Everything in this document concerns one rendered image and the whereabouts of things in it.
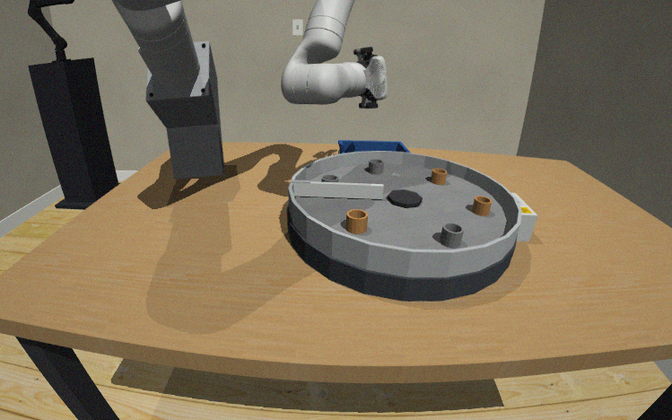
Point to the blue crate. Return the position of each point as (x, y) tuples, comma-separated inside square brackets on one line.
[(347, 146)]

